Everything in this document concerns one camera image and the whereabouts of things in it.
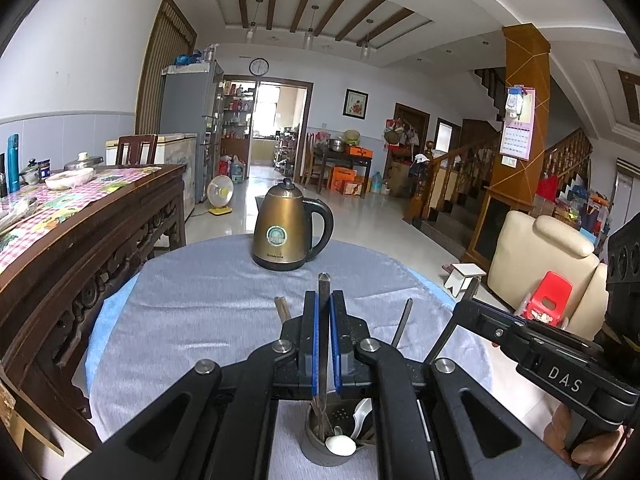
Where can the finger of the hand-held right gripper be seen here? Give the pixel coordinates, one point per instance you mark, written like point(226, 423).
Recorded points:
point(490, 320)

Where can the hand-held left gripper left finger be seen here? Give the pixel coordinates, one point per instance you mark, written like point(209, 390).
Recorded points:
point(315, 350)

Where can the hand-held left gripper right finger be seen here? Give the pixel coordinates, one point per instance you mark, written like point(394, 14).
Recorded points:
point(337, 350)

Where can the grey utensil holder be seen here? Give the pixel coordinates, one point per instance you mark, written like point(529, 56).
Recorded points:
point(320, 452)

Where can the person's right hand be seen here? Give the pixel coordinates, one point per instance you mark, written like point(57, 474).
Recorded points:
point(585, 440)

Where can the small white stool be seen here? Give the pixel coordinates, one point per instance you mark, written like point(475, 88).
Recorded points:
point(465, 275)

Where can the red plastic stool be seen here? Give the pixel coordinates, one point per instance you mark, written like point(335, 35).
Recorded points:
point(547, 300)

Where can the cream leather armchair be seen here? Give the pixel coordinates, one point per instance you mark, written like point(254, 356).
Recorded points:
point(530, 260)

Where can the bronze electric kettle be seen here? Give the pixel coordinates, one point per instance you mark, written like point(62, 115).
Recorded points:
point(280, 230)

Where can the grey-blue fleece cloth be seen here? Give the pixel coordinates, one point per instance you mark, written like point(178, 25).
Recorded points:
point(200, 300)

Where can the pile of colourful bags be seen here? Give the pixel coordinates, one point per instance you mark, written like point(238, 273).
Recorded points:
point(575, 205)

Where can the wooden staircase railing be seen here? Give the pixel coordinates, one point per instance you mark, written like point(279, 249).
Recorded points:
point(450, 170)

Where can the orange cardboard box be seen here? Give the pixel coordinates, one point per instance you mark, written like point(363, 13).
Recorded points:
point(342, 178)

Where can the blue water jug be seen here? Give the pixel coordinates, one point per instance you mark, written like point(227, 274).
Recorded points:
point(377, 181)
point(237, 170)

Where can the dark wooden side table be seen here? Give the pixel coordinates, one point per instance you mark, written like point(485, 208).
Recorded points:
point(345, 159)

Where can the light blue under cloth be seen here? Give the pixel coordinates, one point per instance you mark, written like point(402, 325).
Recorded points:
point(102, 320)

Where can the white chest freezer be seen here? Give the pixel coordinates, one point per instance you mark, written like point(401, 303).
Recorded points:
point(175, 150)

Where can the framed flower picture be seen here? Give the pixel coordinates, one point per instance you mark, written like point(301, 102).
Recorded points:
point(356, 103)

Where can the carved dark wooden table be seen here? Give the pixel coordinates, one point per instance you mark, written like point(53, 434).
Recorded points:
point(75, 280)

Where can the orange wooden pillar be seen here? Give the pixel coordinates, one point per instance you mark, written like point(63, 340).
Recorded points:
point(525, 60)

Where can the dark wooden chair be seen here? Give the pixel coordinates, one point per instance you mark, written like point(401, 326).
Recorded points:
point(135, 150)

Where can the grey refrigerator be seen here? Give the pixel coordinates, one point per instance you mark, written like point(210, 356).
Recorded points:
point(187, 110)

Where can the white bowl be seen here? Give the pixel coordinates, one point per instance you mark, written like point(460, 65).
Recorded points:
point(70, 178)

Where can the metal pot lid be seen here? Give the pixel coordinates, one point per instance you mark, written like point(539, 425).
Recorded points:
point(82, 161)

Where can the floral checked tablecloth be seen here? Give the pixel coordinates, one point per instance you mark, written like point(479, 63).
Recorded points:
point(50, 210)

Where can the pendant ceiling lamp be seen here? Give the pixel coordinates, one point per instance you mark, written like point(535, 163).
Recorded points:
point(366, 46)
point(310, 37)
point(250, 34)

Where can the glass jar with lid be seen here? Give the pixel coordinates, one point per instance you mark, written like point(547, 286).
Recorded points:
point(31, 171)

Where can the blue thermos bottle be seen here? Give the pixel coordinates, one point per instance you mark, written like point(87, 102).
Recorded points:
point(13, 162)

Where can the wall calendar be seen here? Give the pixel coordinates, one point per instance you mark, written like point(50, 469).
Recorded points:
point(517, 130)

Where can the round wall clock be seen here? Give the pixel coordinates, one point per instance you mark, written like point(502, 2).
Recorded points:
point(259, 66)

